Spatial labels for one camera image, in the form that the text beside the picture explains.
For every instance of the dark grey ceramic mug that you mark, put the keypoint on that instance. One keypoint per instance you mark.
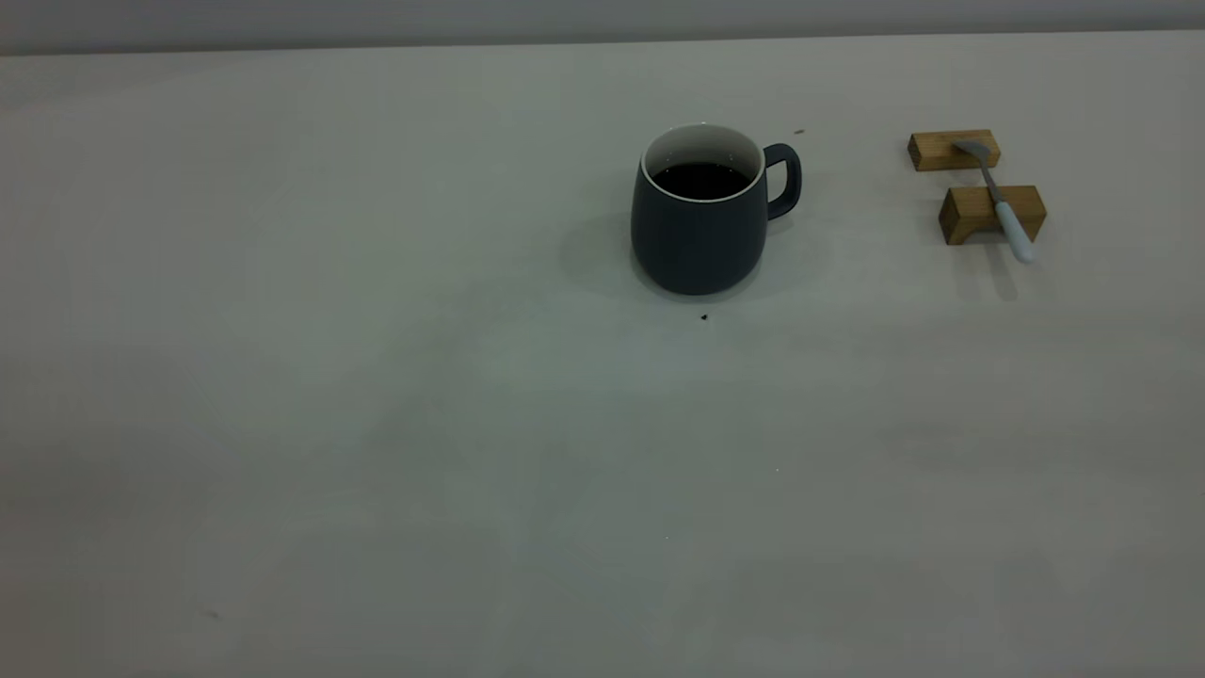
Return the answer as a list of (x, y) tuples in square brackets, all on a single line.
[(701, 240)]

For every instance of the flat rectangular wooden block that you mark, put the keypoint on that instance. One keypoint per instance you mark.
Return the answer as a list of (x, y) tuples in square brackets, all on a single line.
[(932, 151)]

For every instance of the arched wooden block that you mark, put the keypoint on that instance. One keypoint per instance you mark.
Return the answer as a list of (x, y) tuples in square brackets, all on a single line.
[(970, 209)]

